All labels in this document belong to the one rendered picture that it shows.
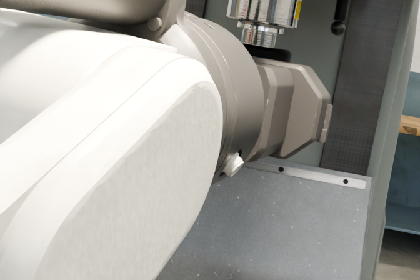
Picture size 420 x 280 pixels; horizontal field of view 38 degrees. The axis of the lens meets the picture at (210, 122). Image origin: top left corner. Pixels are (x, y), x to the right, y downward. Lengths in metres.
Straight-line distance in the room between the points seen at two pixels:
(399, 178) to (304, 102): 4.45
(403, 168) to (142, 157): 4.64
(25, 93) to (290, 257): 0.63
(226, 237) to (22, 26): 0.60
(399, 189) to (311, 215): 4.04
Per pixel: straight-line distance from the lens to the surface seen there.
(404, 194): 4.83
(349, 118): 0.79
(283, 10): 0.39
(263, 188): 0.78
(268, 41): 0.40
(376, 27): 0.78
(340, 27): 0.41
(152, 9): 0.23
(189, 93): 0.17
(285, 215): 0.78
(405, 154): 4.76
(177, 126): 0.17
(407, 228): 4.12
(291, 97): 0.35
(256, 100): 0.28
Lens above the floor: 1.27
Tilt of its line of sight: 9 degrees down
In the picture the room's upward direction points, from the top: 9 degrees clockwise
